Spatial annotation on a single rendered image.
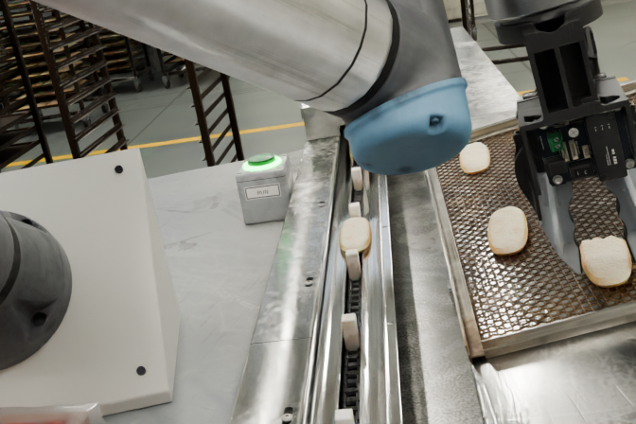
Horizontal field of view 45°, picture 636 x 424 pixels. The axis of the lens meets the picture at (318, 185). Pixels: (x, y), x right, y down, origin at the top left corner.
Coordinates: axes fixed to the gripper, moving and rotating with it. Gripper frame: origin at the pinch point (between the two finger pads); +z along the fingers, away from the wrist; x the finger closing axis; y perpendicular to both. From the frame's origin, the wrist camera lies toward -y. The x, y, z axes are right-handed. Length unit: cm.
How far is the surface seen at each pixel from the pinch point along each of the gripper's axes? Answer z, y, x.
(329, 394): 3.6, 8.5, -22.9
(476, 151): 0.7, -32.5, -11.0
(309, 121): -2, -61, -39
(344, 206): 3.6, -32.3, -29.4
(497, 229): 0.8, -9.3, -8.6
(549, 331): 1.2, 8.7, -5.0
